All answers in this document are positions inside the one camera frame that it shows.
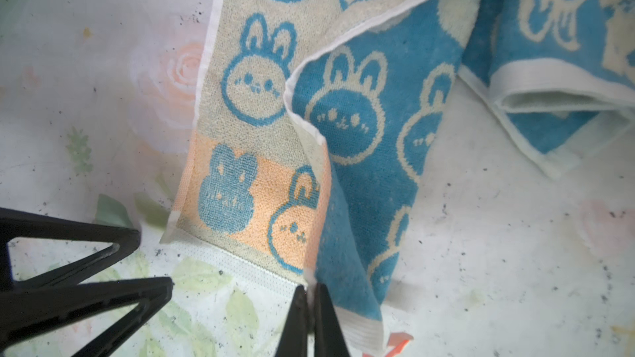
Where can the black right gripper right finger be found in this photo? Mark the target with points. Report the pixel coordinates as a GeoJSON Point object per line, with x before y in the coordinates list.
{"type": "Point", "coordinates": [329, 339]}

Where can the cream towel blue swirls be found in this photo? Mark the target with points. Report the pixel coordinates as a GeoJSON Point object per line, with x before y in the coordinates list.
{"type": "Point", "coordinates": [313, 120]}

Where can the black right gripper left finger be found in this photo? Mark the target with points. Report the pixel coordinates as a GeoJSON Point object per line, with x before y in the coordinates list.
{"type": "Point", "coordinates": [293, 341]}

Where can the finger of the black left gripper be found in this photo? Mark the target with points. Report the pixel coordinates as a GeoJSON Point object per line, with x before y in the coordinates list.
{"type": "Point", "coordinates": [30, 313]}
{"type": "Point", "coordinates": [39, 251]}

